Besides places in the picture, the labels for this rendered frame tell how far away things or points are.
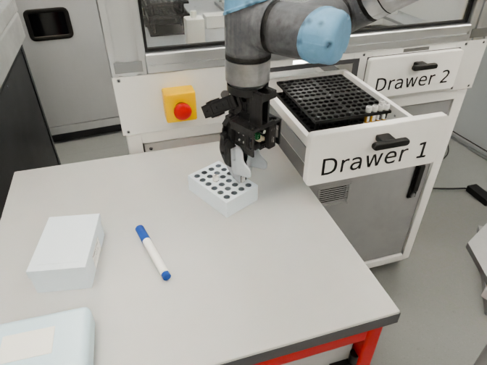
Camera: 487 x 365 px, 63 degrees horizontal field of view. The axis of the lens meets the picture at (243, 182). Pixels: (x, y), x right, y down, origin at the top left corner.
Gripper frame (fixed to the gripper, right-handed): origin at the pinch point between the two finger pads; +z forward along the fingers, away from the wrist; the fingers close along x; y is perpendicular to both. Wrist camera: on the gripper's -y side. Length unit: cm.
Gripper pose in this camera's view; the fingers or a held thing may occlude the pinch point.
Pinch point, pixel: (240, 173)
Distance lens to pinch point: 80.6
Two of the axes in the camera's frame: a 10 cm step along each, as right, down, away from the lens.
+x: 7.3, -4.0, 5.6
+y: 6.9, 4.3, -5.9
